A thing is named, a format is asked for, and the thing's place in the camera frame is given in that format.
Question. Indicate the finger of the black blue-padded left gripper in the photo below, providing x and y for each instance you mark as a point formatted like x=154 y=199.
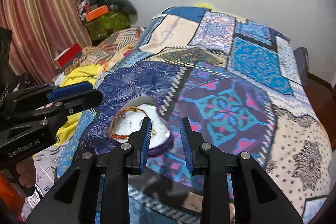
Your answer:
x=60 y=93

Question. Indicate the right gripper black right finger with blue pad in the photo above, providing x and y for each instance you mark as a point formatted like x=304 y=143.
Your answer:
x=205 y=159

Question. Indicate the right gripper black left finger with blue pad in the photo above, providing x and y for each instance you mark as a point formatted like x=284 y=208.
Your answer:
x=126 y=159

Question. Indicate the purple heart jewelry box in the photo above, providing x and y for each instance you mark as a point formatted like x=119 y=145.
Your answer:
x=141 y=112

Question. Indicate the left human hand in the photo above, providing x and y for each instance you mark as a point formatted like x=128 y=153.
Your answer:
x=27 y=172

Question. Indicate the yellow cloth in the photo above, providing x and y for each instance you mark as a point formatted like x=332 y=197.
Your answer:
x=79 y=75

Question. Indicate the red flat box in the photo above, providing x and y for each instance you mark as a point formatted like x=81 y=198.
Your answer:
x=68 y=55

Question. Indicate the striped beige folded cloth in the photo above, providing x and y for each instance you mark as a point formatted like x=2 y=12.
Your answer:
x=109 y=52

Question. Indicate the green patterned box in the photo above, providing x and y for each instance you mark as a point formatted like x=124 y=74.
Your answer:
x=105 y=25

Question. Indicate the orange shoe box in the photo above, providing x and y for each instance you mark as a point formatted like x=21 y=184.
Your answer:
x=91 y=15

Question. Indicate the patchwork patterned bedspread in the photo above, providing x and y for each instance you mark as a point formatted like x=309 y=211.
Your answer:
x=237 y=82

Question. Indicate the dark green cushion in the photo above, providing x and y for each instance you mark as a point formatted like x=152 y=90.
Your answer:
x=122 y=4

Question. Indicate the striped red beige curtain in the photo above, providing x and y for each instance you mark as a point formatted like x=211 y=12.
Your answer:
x=41 y=30

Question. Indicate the dark blue chair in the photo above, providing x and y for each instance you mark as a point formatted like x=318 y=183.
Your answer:
x=302 y=60

